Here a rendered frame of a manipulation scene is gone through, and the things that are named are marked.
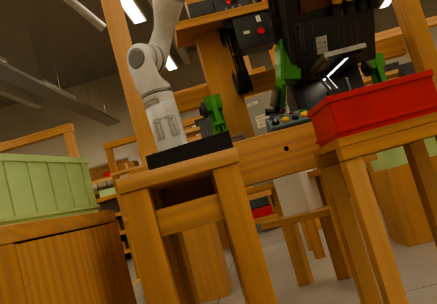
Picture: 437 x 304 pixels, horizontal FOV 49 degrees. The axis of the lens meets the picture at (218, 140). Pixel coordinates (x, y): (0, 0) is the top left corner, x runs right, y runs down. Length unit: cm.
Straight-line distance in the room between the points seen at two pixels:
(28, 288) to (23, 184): 29
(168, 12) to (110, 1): 101
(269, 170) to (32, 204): 75
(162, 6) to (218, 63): 91
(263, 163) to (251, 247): 42
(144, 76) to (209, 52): 92
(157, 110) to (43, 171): 35
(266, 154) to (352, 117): 36
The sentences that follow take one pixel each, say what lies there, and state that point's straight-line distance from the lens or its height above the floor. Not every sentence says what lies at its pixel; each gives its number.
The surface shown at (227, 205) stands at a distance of 125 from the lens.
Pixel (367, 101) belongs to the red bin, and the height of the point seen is 88.
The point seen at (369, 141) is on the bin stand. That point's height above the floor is 77.
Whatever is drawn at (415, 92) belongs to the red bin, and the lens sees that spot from 144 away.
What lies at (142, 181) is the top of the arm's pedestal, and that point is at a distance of 125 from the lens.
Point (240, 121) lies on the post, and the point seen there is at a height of 105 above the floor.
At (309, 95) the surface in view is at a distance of 208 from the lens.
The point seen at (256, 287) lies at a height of 50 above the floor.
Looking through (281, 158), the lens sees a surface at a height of 81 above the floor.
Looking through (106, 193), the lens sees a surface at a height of 163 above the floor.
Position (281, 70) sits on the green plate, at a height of 115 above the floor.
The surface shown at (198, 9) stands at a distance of 229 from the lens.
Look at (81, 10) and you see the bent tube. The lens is 175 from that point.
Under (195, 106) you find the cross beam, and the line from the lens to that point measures 231.
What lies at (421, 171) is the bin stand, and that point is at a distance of 161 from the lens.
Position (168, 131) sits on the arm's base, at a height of 95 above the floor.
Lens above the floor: 72
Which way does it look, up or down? 7 degrees up
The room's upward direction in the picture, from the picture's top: 16 degrees counter-clockwise
